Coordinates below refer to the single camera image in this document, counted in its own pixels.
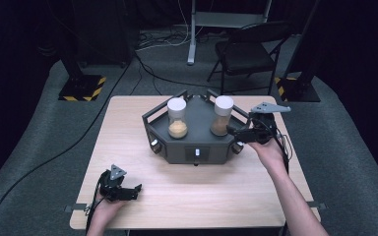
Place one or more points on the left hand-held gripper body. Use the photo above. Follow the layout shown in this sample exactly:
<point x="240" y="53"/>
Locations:
<point x="114" y="188"/>

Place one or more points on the person's right hand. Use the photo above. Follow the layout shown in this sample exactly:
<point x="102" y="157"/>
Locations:
<point x="269" y="155"/>

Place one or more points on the grey metal table bracket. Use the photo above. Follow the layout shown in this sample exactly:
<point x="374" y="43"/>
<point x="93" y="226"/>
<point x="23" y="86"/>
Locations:
<point x="318" y="205"/>
<point x="74" y="207"/>

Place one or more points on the black stand with striped base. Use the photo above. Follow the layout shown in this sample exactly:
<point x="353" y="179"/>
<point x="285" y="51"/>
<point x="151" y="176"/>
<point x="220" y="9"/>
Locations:
<point x="300" y="89"/>
<point x="82" y="87"/>

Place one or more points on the jar of brown powder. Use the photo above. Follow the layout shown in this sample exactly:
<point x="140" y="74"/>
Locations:
<point x="221" y="123"/>

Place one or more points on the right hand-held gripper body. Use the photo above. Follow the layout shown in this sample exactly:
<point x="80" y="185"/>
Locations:
<point x="262" y="128"/>

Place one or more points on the jar of yellow powder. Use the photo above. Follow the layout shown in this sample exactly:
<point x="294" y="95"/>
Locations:
<point x="177" y="126"/>

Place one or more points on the black corner shelf rack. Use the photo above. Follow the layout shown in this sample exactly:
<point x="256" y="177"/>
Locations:
<point x="195" y="144"/>

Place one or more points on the white metal desk stand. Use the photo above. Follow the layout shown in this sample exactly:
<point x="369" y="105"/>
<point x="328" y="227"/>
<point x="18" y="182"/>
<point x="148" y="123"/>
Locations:
<point x="192" y="39"/>

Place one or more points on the black folding chair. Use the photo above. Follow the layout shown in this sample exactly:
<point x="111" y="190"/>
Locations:
<point x="244" y="54"/>

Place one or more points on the person's left hand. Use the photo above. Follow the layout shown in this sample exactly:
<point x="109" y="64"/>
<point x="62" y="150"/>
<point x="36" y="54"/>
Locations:
<point x="108" y="211"/>

